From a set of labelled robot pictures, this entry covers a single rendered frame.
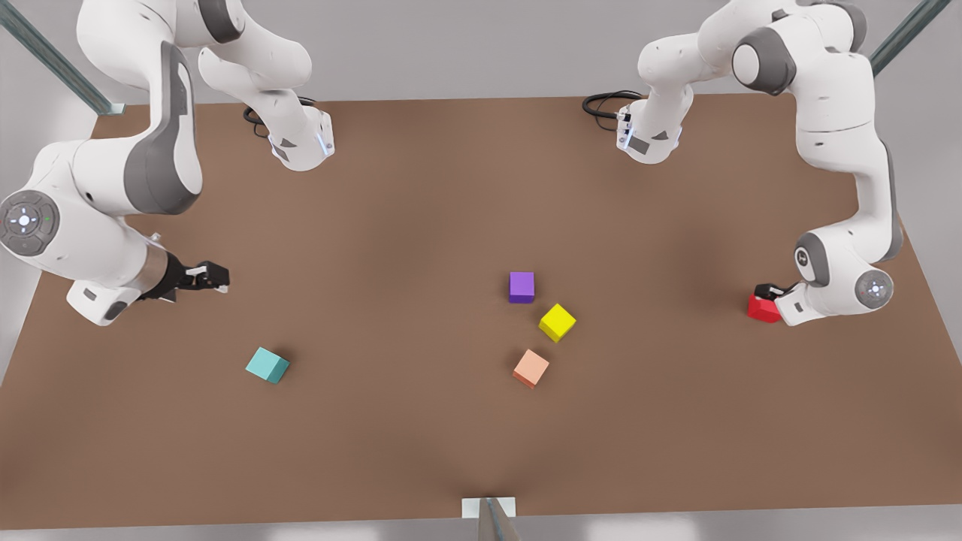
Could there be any red wooden cube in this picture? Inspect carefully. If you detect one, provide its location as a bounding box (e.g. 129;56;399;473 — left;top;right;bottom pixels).
747;294;783;325

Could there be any teal wooden cube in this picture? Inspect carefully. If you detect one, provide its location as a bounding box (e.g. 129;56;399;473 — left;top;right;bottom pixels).
245;346;290;385

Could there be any yellow wooden cube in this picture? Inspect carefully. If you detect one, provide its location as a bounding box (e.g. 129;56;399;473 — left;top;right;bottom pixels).
538;303;577;343

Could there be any peach wooden cube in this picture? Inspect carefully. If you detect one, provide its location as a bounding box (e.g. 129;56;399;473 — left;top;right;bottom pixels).
513;349;550;390

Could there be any black cable loop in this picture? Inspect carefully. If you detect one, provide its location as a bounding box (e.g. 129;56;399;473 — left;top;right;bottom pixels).
582;90;646;133
242;95;318;139

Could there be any silver frame post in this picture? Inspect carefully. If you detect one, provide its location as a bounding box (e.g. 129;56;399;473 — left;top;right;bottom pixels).
0;0;126;116
870;0;954;77
461;497;522;541

